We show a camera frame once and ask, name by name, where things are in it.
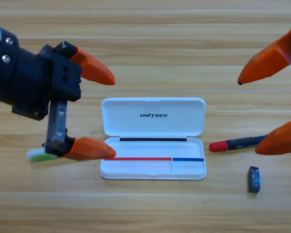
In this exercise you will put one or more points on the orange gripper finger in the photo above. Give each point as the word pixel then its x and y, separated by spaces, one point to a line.
pixel 283 140
pixel 94 70
pixel 92 149
pixel 269 63

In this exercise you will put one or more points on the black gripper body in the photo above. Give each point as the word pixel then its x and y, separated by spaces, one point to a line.
pixel 63 77

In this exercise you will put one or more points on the small blue black eraser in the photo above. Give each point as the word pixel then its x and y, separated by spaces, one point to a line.
pixel 254 180

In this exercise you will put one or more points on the black marker with red cap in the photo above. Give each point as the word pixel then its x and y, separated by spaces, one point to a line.
pixel 232 144

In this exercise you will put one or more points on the green and white highlighter pen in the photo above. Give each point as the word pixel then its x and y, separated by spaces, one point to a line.
pixel 38 157

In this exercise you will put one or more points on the white Unitree pencil case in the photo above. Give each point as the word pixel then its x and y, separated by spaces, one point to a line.
pixel 152 123

